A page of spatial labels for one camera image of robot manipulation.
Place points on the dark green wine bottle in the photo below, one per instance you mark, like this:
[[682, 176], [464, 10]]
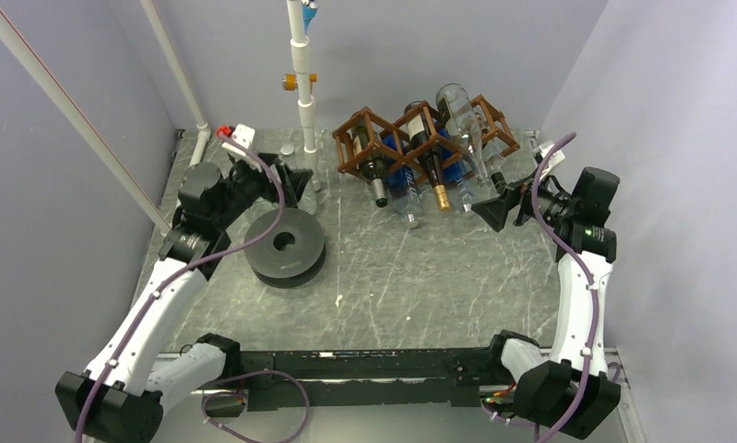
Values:
[[373, 166]]

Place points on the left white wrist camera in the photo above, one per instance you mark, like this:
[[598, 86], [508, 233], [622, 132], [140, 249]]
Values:
[[237, 141]]

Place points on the gold capped dark bottle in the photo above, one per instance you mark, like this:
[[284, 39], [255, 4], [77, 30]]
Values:
[[430, 161]]

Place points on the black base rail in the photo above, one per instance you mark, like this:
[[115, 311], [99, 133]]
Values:
[[272, 380]]

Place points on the bottle in right cell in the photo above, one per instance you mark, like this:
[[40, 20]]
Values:
[[493, 160]]

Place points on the black round spool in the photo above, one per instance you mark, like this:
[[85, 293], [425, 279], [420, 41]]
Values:
[[291, 254]]

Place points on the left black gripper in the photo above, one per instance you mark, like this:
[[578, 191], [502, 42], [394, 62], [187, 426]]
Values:
[[294, 182]]

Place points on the short clear glass bottle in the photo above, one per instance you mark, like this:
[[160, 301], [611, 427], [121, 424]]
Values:
[[304, 190]]

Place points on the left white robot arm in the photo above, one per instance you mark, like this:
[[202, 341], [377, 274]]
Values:
[[120, 396]]

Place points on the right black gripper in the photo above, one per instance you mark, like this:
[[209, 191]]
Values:
[[495, 209]]

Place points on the tall clear glass bottle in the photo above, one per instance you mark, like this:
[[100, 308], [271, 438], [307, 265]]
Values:
[[460, 120]]

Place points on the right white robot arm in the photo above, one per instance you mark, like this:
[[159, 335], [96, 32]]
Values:
[[567, 390]]

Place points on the blue square bottle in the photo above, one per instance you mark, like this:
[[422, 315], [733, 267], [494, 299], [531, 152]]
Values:
[[406, 199], [460, 193]]

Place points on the brown wooden wine rack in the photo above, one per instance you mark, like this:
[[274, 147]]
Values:
[[391, 140]]

